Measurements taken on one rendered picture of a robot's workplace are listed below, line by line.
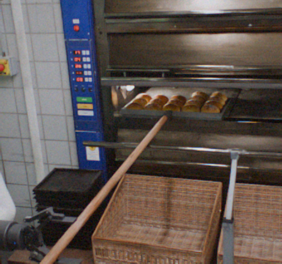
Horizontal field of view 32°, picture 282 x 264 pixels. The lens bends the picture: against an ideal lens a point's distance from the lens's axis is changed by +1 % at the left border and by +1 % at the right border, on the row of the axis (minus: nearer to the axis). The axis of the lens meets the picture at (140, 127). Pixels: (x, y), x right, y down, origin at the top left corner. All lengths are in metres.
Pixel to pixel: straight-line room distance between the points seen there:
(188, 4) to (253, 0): 0.30
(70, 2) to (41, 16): 0.20
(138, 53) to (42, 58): 0.55
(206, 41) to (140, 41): 0.34
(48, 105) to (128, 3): 0.75
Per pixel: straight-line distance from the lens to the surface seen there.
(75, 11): 2.62
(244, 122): 2.54
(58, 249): 1.55
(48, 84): 2.81
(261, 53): 2.44
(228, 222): 2.09
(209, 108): 2.60
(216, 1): 2.42
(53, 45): 2.74
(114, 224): 2.71
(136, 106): 2.71
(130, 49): 2.58
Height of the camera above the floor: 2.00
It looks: 19 degrees down
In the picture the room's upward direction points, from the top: 4 degrees counter-clockwise
